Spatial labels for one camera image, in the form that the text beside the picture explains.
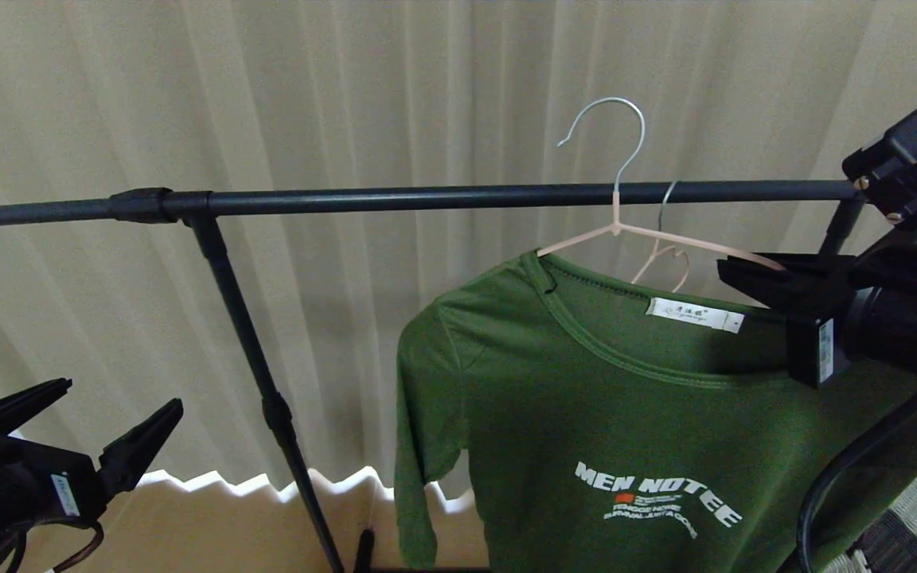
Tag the green long-sleeved shirt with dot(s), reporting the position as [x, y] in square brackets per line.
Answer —
[586, 398]

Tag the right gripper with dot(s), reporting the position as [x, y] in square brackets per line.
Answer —
[904, 334]

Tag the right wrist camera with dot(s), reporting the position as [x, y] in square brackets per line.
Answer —
[904, 151]

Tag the black clothes rack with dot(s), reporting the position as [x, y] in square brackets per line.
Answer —
[427, 196]

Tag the beige curtain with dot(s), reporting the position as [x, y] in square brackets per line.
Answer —
[347, 95]

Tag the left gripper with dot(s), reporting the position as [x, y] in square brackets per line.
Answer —
[13, 485]

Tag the pink clothes hanger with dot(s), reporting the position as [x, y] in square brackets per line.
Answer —
[614, 211]
[661, 223]

